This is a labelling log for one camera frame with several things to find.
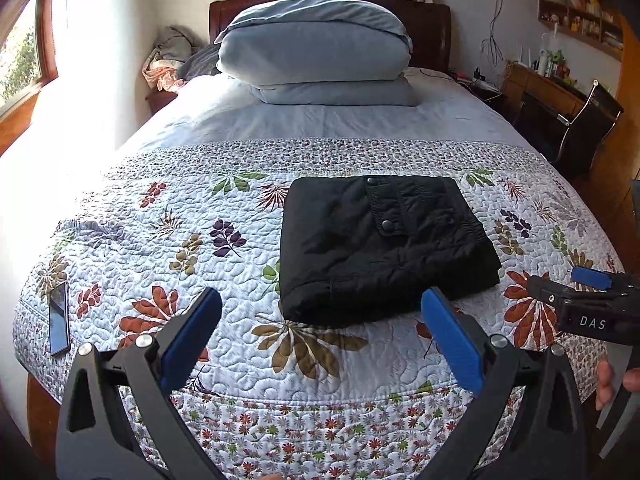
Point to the black chair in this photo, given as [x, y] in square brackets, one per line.
[590, 130]

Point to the wooden wall shelf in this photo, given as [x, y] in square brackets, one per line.
[580, 35]

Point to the dark grey blanket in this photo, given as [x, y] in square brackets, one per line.
[200, 62]

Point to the dark wooden headboard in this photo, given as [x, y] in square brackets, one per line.
[435, 35]

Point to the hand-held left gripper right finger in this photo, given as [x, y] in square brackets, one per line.
[450, 335]

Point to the pile of crumpled clothes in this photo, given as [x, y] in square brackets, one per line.
[167, 55]

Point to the floral quilted bedspread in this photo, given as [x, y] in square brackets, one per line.
[225, 270]

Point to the wooden nightstand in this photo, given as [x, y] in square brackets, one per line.
[160, 102]

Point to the flat light blue pillow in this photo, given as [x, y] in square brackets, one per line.
[340, 94]

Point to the black pants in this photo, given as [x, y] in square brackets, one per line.
[350, 250]

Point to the black smartphone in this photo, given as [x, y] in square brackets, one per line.
[59, 320]

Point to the wooden desk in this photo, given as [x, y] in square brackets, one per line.
[520, 85]

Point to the person's right hand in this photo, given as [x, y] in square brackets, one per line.
[604, 385]

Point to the wooden side window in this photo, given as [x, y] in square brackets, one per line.
[20, 55]

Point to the light blue bed sheet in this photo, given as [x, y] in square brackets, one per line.
[300, 120]

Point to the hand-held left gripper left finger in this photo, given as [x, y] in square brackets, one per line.
[192, 335]

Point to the white bottle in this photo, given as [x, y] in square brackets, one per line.
[543, 62]

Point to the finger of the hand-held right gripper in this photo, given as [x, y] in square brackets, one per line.
[547, 289]
[590, 278]

